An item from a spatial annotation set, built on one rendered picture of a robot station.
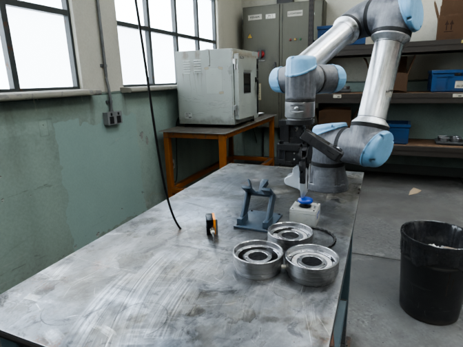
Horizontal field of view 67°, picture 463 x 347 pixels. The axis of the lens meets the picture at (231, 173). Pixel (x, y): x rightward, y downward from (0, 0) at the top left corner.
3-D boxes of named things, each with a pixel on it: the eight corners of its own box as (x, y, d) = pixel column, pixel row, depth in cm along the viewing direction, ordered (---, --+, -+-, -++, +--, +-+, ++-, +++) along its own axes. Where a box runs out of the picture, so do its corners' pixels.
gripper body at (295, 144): (283, 160, 99) (284, 116, 96) (314, 162, 96) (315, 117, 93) (275, 166, 92) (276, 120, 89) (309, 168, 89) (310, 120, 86)
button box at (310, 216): (315, 228, 92) (316, 211, 91) (289, 224, 95) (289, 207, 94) (320, 217, 100) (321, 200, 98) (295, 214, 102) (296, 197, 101)
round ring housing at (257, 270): (260, 288, 66) (260, 269, 65) (222, 268, 74) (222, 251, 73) (293, 267, 74) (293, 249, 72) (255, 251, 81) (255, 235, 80)
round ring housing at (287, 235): (313, 259, 77) (313, 242, 76) (264, 255, 79) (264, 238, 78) (312, 238, 87) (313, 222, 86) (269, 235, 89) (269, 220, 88)
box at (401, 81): (413, 93, 362) (417, 53, 352) (360, 93, 381) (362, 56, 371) (410, 91, 399) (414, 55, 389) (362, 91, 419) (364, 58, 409)
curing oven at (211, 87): (242, 129, 294) (240, 47, 277) (179, 127, 317) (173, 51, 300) (264, 120, 349) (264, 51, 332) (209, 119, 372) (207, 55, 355)
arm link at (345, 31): (348, -2, 123) (260, 69, 103) (378, -8, 115) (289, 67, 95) (355, 30, 129) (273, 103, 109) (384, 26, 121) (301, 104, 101)
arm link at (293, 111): (317, 100, 91) (311, 102, 84) (316, 118, 92) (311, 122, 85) (289, 100, 94) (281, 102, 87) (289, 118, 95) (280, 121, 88)
